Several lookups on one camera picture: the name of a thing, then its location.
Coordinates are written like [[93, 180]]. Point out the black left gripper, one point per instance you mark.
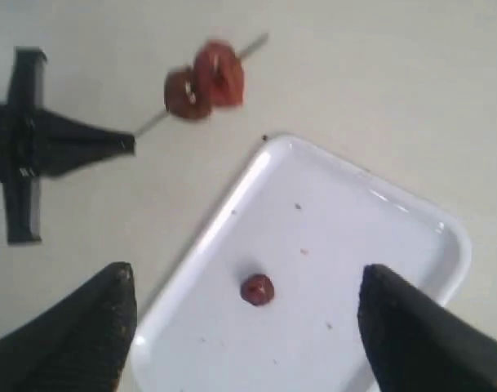
[[73, 145]]

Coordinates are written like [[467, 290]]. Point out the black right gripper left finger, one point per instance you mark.
[[79, 344]]

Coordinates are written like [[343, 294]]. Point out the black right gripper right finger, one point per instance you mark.
[[414, 344]]

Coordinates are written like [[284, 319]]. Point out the red dried fruit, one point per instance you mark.
[[257, 290], [181, 97], [219, 74]]

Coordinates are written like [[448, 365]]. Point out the thin metal skewer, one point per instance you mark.
[[243, 54]]

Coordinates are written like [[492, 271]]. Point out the white rectangular plastic tray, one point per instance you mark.
[[311, 222]]

